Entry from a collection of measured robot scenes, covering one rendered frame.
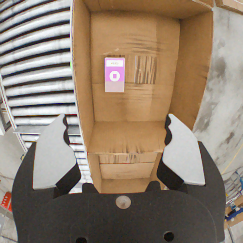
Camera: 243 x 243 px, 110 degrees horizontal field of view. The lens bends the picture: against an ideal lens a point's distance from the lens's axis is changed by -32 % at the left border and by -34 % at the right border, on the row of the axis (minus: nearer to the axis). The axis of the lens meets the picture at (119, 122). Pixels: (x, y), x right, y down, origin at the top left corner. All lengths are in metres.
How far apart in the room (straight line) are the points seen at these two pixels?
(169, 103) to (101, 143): 0.28
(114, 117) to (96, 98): 0.09
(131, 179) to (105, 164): 0.20
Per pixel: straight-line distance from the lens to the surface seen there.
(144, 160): 0.64
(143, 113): 0.47
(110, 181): 0.75
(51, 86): 0.63
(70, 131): 0.66
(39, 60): 0.64
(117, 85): 0.37
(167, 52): 0.43
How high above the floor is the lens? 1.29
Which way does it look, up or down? 58 degrees down
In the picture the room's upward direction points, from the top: 175 degrees clockwise
